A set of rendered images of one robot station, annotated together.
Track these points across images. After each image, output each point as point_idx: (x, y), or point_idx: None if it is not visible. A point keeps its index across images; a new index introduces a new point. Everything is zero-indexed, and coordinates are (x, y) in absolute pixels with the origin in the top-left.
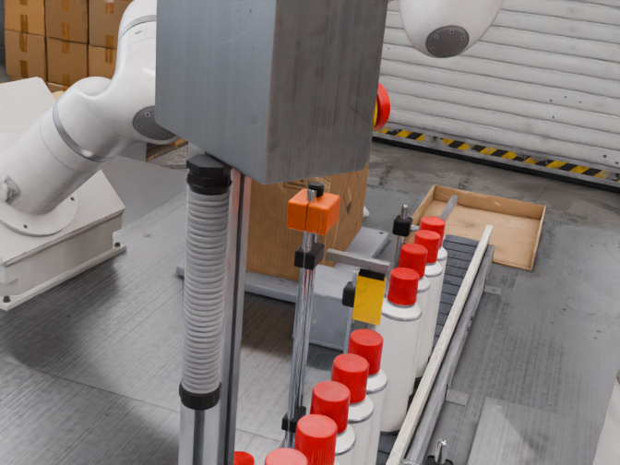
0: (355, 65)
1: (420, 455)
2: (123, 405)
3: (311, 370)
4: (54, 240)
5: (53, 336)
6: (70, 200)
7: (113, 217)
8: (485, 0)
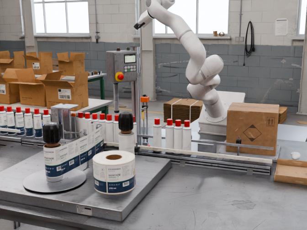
0: (111, 70)
1: (152, 156)
2: None
3: None
4: (212, 123)
5: None
6: (222, 118)
7: None
8: (189, 71)
